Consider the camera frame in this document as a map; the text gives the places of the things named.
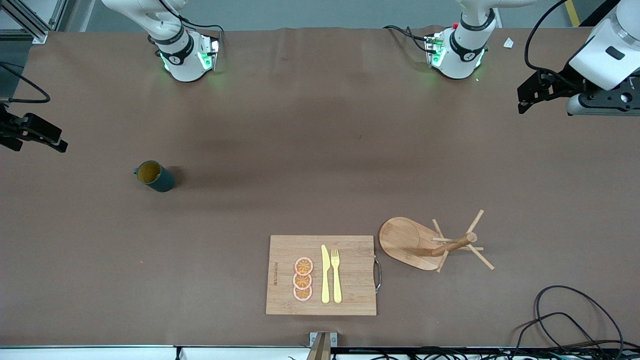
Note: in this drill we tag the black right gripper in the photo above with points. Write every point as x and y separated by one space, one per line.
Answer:
11 128

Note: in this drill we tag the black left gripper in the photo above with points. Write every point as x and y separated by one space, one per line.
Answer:
558 84

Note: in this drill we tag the dark green cup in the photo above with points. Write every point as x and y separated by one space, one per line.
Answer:
162 182

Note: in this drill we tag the wooden mug rack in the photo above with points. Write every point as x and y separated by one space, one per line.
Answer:
405 242

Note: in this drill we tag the small white paper scrap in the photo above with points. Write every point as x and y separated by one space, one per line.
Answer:
508 43

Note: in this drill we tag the brown table cover sheet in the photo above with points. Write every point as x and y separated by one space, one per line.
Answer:
320 125

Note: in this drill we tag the wooden cutting board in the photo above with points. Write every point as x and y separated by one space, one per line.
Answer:
355 280

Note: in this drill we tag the yellow plastic fork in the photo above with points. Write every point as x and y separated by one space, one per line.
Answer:
337 285

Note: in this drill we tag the yellow plastic knife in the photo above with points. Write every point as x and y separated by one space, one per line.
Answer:
325 280

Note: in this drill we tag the orange slice toy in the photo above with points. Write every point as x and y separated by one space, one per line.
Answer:
303 266

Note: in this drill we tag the aluminium frame profile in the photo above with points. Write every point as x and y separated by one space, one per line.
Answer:
35 27

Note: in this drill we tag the white table edge rail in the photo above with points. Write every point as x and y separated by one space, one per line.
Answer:
100 354

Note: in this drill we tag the metal bracket with post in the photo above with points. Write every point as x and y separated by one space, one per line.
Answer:
322 347

